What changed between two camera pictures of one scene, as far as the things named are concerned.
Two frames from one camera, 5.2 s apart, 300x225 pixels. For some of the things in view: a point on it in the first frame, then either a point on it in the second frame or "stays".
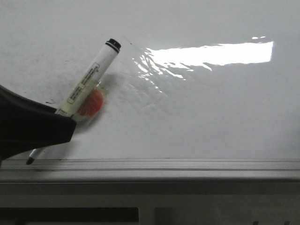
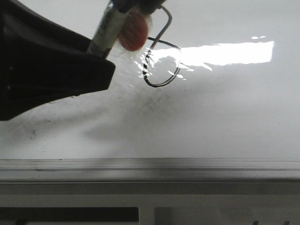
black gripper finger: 26,124 to 41,62
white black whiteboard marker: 77,98 to 107,32
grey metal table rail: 149,203 stays
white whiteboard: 200,90 stays
